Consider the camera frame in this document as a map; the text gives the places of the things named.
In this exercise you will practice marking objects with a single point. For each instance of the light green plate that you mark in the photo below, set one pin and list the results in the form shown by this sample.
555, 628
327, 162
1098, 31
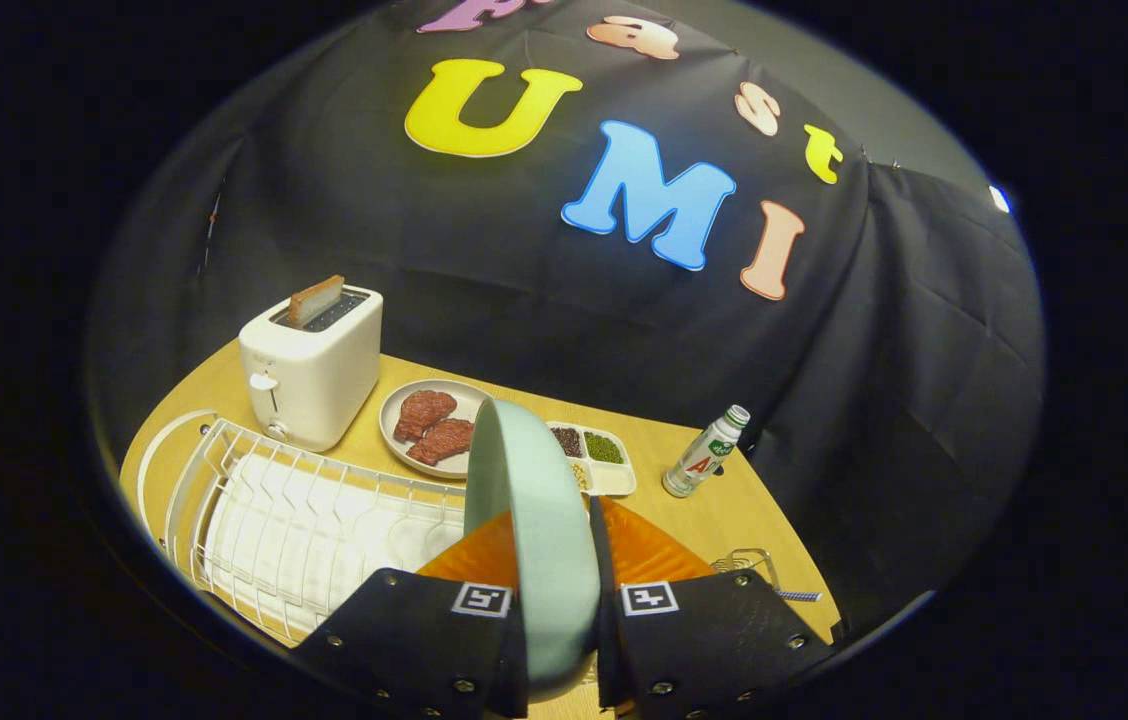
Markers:
544, 540

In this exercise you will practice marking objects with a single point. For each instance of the pile of yellow soybeans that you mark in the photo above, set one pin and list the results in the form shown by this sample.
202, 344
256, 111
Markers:
581, 476

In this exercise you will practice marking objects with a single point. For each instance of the white drink bottle green label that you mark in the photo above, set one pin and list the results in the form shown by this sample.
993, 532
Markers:
699, 462

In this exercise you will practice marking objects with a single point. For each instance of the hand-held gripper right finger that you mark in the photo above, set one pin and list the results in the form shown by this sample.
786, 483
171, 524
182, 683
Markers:
606, 570

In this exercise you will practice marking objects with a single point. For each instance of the black backdrop cloth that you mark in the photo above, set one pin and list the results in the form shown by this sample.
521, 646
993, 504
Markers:
374, 220

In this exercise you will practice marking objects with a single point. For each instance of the round white meat plate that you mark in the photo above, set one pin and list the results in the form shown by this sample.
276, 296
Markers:
459, 397

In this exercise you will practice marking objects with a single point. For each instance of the pile of green beans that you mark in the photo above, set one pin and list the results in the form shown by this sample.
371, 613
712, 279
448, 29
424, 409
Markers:
604, 447

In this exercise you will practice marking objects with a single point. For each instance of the white drip tray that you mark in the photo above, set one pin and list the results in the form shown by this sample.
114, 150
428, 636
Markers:
324, 560

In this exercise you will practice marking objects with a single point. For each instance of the white toaster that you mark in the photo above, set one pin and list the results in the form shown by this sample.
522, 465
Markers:
324, 380

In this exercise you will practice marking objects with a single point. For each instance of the brown meat piece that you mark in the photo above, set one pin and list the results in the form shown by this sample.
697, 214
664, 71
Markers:
424, 412
442, 440

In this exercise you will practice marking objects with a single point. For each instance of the toast slice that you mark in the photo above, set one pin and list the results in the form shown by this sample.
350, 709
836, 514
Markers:
314, 300

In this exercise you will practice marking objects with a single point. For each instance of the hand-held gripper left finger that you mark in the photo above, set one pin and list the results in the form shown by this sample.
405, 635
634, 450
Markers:
424, 640

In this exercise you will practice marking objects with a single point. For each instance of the pile of dark beans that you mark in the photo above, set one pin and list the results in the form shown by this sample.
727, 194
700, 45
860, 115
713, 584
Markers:
567, 441

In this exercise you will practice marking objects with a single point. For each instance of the white divided dish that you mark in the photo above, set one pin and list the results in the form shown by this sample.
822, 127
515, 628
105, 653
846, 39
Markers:
614, 478

